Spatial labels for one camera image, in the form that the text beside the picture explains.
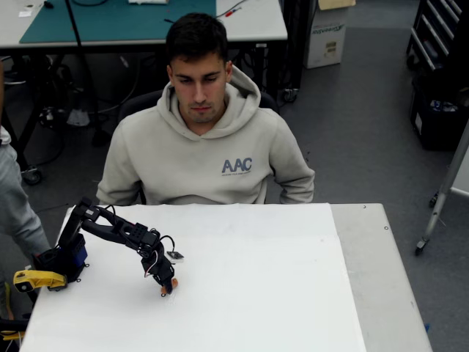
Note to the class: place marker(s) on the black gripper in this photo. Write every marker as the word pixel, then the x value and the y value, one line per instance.
pixel 164 273

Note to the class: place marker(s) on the orange food piece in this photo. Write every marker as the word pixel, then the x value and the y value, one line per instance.
pixel 175 283

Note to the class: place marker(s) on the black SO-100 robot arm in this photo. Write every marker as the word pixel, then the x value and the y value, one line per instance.
pixel 110 229

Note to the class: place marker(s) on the standing person in grey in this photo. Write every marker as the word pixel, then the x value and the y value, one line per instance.
pixel 12 198

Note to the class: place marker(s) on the white table sheet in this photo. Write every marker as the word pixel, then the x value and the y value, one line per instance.
pixel 238 275

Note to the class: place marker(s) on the yellow clamp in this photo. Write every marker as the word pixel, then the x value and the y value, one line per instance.
pixel 38 279

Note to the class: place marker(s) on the seated man in beige hoodie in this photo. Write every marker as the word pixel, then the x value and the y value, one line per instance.
pixel 190 157

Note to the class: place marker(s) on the yellow black hand tool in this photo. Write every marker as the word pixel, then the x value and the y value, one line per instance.
pixel 11 334

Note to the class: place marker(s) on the grey caster wheel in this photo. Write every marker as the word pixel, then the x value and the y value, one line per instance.
pixel 32 176

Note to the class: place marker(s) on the black office chair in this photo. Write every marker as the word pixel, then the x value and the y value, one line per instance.
pixel 137 102

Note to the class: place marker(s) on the workbench caster wheel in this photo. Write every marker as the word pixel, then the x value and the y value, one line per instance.
pixel 290 96

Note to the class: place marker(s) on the black stand pole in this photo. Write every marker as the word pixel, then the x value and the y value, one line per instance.
pixel 86 69

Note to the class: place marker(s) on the green cutting mat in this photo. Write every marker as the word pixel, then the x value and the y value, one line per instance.
pixel 121 20

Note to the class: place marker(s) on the white workbench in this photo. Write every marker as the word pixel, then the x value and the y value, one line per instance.
pixel 256 25

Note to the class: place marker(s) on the red screwdriver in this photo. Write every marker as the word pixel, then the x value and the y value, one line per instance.
pixel 231 13

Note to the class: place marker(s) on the white cardboard box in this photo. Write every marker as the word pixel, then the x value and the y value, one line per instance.
pixel 328 40

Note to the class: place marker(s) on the grey metal stand leg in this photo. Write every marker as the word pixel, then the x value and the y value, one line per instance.
pixel 445 187

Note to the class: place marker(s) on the black storage bin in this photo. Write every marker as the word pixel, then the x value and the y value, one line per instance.
pixel 436 124

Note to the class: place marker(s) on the black drawer cart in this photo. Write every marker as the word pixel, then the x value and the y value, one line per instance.
pixel 436 33

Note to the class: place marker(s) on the small white camera board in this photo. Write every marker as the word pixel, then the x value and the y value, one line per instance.
pixel 176 256

